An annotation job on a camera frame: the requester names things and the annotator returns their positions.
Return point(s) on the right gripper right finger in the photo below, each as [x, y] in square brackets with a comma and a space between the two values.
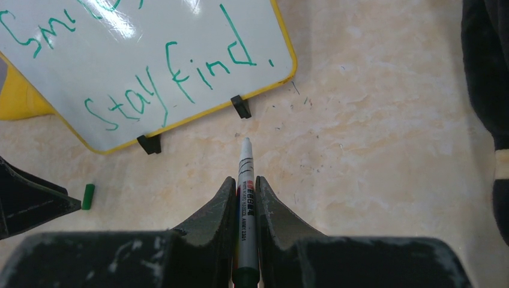
[295, 254]

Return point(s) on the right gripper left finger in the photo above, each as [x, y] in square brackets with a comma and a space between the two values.
[195, 253]

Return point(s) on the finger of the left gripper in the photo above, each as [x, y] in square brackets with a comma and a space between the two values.
[28, 201]

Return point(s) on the white marker pen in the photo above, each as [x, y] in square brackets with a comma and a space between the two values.
[245, 271]

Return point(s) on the green marker cap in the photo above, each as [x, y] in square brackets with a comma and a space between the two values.
[88, 196]

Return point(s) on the whiteboard with yellow frame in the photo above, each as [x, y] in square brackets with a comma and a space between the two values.
[118, 70]

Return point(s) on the yellow folded sweatshirt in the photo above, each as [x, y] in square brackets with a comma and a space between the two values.
[20, 99]

